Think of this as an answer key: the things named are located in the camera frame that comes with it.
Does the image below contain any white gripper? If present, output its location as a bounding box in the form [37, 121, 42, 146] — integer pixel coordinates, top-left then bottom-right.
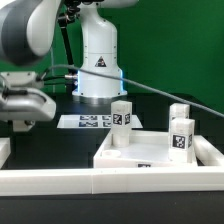
[0, 88, 56, 121]

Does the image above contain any white square table top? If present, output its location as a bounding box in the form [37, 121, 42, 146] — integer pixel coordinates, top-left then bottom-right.
[93, 130, 197, 168]

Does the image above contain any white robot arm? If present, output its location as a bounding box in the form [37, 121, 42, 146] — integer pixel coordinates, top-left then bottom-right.
[0, 0, 138, 122]

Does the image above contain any white U-shaped obstacle fence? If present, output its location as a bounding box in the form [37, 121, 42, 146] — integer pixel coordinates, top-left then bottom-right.
[0, 138, 224, 196]

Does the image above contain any white marker base plate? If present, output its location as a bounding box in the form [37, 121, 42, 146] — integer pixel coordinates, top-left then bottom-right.
[57, 115, 142, 129]

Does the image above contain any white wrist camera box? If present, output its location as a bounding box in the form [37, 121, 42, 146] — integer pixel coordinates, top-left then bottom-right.
[0, 71, 44, 89]

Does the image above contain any black cable bundle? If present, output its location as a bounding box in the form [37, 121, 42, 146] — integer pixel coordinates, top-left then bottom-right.
[43, 75, 80, 86]

